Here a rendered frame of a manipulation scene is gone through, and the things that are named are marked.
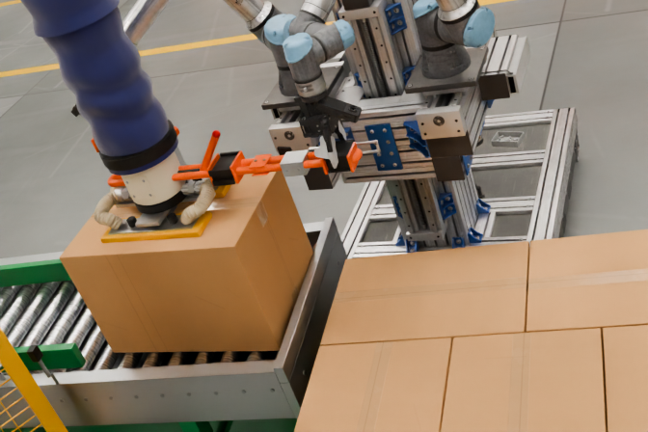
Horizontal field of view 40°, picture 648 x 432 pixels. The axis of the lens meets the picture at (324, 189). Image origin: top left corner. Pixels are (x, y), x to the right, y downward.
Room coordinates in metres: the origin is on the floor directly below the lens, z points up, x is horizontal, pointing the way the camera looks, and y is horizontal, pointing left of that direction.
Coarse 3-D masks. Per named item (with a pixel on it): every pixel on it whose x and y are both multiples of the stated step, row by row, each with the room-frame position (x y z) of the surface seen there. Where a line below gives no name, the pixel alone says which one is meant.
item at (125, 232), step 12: (132, 216) 2.33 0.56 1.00; (168, 216) 2.26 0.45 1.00; (180, 216) 2.28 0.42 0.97; (204, 216) 2.24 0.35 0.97; (108, 228) 2.37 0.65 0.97; (120, 228) 2.33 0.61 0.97; (132, 228) 2.31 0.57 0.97; (144, 228) 2.29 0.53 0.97; (156, 228) 2.26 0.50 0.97; (168, 228) 2.24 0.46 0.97; (180, 228) 2.21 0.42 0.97; (192, 228) 2.20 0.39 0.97; (204, 228) 2.20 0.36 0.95; (108, 240) 2.31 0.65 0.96; (120, 240) 2.29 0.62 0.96; (132, 240) 2.27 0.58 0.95
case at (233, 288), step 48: (240, 192) 2.33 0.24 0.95; (288, 192) 2.41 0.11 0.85; (96, 240) 2.35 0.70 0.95; (144, 240) 2.26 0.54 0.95; (192, 240) 2.17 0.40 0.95; (240, 240) 2.09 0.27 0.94; (288, 240) 2.31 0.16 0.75; (96, 288) 2.30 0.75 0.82; (144, 288) 2.22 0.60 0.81; (192, 288) 2.15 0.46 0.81; (240, 288) 2.08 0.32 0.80; (288, 288) 2.21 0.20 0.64; (144, 336) 2.26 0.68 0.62; (192, 336) 2.19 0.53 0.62; (240, 336) 2.11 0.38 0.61
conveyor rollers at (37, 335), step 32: (0, 288) 3.01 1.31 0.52; (32, 288) 2.91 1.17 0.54; (64, 288) 2.81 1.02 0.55; (0, 320) 2.75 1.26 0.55; (32, 320) 2.72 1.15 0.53; (64, 320) 2.61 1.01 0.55; (96, 352) 2.41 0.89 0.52; (160, 352) 2.27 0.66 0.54; (224, 352) 2.15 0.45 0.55; (256, 352) 2.09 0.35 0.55
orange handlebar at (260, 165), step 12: (264, 156) 2.22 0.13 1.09; (276, 156) 2.21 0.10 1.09; (312, 156) 2.15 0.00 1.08; (360, 156) 2.07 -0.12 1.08; (180, 168) 2.35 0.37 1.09; (192, 168) 2.33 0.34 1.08; (240, 168) 2.22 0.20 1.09; (252, 168) 2.19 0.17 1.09; (264, 168) 2.18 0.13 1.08; (276, 168) 2.16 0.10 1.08; (108, 180) 2.43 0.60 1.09; (120, 180) 2.40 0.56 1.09
